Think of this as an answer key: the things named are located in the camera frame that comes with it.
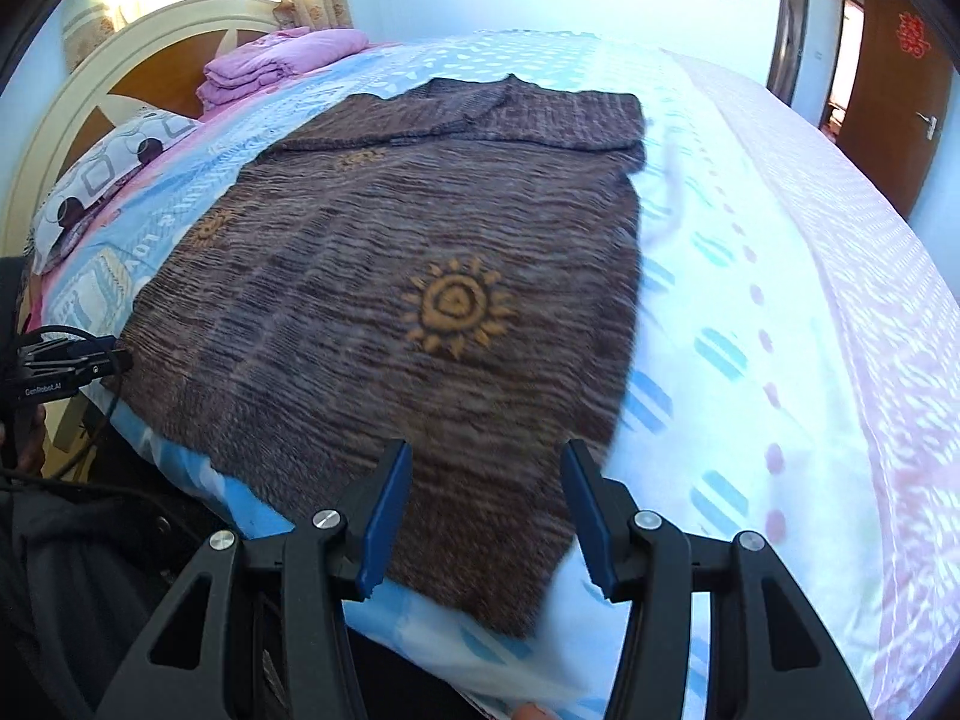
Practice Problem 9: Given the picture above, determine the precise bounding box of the bed with patterned sheet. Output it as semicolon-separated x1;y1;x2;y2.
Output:
30;28;960;720

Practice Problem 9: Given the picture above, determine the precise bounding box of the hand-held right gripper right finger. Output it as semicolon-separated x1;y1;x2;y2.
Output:
559;439;875;720

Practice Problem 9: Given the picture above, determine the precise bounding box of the cream and brown headboard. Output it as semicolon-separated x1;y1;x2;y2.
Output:
0;0;292;262

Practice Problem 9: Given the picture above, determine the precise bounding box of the person's black clothing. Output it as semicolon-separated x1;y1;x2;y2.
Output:
0;420;481;720

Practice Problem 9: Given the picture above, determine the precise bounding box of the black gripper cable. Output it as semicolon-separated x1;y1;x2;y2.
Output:
0;371;125;502

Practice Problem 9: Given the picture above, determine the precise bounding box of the brown knitted sun-pattern sweater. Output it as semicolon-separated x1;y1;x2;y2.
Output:
101;73;650;638

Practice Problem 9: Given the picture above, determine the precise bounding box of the brown wooden door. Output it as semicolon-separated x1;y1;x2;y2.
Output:
836;0;959;224

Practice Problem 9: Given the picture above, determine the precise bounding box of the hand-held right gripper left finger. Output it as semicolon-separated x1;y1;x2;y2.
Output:
97;439;413;720

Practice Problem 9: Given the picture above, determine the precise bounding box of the red paper door decoration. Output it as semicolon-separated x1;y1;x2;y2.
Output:
896;11;932;62

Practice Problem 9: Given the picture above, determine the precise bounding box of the person's left hand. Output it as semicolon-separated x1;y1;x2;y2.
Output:
0;405;47;475

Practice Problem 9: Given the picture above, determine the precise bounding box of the folded pink blanket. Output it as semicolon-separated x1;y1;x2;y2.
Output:
196;26;371;110

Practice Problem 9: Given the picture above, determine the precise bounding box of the grey patterned pillow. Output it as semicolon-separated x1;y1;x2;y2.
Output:
34;109;205;275

